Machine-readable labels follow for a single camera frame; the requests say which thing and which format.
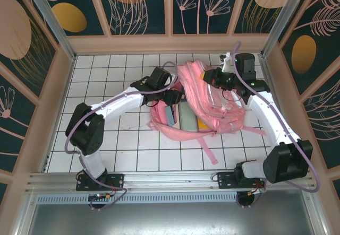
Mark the light blue pencil box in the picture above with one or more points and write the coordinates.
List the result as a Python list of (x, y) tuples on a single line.
[(170, 115)]

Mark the mint green pencil case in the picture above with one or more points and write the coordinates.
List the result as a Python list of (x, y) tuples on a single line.
[(188, 118)]

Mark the pink backpack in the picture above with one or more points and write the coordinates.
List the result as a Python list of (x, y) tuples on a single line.
[(212, 105)]

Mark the yellow book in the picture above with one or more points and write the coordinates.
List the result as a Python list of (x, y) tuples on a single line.
[(203, 125)]

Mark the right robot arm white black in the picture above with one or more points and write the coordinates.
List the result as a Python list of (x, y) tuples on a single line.
[(265, 118)]

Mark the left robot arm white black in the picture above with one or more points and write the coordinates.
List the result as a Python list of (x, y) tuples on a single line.
[(119, 105)]

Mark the steel sheet panel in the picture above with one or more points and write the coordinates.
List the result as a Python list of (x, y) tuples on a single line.
[(170, 219)]

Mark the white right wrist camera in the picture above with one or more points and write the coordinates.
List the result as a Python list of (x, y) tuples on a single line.
[(227, 62)]

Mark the aluminium side rail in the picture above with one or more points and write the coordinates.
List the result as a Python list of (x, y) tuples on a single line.
[(62, 105), (276, 107)]

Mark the aluminium corner post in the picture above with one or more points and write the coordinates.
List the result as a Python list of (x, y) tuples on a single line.
[(284, 17), (50, 20)]

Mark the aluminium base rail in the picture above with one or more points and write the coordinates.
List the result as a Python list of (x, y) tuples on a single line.
[(170, 180)]

